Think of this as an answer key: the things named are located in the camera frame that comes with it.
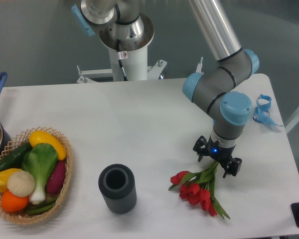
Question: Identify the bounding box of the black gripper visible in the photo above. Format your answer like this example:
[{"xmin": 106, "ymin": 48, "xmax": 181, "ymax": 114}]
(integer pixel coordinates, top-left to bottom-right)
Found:
[{"xmin": 193, "ymin": 135, "xmax": 242, "ymax": 178}]

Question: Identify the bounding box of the red tulip bouquet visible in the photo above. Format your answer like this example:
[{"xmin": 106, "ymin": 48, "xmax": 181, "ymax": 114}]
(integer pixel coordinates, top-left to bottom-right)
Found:
[{"xmin": 168, "ymin": 161, "xmax": 230, "ymax": 219}]

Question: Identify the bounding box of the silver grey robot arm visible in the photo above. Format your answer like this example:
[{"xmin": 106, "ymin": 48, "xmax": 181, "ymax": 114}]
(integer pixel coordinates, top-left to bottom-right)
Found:
[{"xmin": 71, "ymin": 0, "xmax": 259, "ymax": 176}]

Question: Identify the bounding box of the blue knotted ribbon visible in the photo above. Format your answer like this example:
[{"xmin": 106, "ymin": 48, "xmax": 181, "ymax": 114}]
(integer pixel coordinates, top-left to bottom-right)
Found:
[{"xmin": 252, "ymin": 94, "xmax": 283, "ymax": 126}]

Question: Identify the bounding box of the dark grey ribbed vase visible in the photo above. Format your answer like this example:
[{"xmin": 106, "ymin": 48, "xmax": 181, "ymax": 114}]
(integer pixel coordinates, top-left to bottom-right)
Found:
[{"xmin": 98, "ymin": 164, "xmax": 137, "ymax": 214}]

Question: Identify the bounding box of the purple sweet potato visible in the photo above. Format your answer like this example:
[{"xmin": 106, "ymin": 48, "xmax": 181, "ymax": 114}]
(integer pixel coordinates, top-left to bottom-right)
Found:
[{"xmin": 46, "ymin": 161, "xmax": 66, "ymax": 194}]

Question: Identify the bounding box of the green bok choy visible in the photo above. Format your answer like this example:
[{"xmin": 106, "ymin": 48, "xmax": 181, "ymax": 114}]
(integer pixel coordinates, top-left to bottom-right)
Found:
[{"xmin": 21, "ymin": 143, "xmax": 58, "ymax": 205}]

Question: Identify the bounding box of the yellow squash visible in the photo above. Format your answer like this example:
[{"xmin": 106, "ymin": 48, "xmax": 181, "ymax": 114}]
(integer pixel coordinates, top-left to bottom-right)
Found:
[{"xmin": 28, "ymin": 130, "xmax": 67, "ymax": 161}]

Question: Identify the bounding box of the green bean pod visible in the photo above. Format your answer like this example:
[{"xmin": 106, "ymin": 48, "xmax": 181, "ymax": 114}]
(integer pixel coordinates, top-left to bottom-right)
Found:
[{"xmin": 25, "ymin": 198, "xmax": 57, "ymax": 216}]

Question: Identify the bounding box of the woven bamboo basket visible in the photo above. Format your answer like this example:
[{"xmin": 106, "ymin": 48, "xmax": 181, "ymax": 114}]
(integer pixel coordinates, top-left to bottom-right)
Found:
[{"xmin": 0, "ymin": 127, "xmax": 73, "ymax": 225}]

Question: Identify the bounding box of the cream white garlic bulb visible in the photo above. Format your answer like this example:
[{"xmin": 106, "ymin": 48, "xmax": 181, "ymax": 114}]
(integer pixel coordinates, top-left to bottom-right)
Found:
[{"xmin": 7, "ymin": 170, "xmax": 35, "ymax": 197}]

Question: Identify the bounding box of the dark green cucumber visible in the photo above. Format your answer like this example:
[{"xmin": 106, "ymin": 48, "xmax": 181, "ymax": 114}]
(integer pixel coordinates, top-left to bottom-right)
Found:
[{"xmin": 0, "ymin": 142, "xmax": 32, "ymax": 172}]

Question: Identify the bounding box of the orange fruit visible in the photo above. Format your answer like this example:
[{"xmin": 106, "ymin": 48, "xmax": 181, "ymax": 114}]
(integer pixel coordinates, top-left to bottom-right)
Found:
[{"xmin": 0, "ymin": 191, "xmax": 28, "ymax": 213}]

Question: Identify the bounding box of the yellow bell pepper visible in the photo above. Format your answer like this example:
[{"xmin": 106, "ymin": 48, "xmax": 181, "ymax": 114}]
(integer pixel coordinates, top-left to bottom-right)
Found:
[{"xmin": 0, "ymin": 168, "xmax": 21, "ymax": 193}]

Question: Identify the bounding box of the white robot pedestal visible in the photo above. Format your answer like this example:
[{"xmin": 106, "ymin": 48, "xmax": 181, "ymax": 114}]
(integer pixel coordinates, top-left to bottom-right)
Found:
[{"xmin": 77, "ymin": 38, "xmax": 167, "ymax": 83}]

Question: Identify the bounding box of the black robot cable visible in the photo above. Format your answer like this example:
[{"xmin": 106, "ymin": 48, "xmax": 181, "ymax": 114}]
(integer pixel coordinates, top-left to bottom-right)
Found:
[{"xmin": 115, "ymin": 39, "xmax": 129, "ymax": 81}]

